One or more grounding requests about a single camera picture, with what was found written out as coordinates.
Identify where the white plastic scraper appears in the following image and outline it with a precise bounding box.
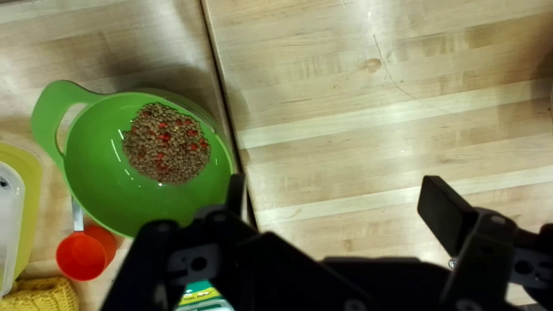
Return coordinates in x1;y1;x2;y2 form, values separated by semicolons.
0;160;27;296

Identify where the orange measuring cup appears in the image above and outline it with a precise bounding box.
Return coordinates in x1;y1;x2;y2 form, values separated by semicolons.
55;196;119;283

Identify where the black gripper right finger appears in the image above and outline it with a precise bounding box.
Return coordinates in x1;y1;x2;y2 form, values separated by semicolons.
416;174;553;311

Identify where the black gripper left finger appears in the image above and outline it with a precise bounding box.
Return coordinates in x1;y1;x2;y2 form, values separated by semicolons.
100;170;264;311

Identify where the green bowl with handle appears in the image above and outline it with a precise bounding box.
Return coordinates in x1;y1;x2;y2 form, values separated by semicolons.
29;77;238;238

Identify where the brown red bean mix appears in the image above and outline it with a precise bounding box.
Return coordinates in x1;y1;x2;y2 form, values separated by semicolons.
121;101;212;186

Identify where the yellow translucent plastic container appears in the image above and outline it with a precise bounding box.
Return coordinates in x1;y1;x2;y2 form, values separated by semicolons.
0;139;45;298

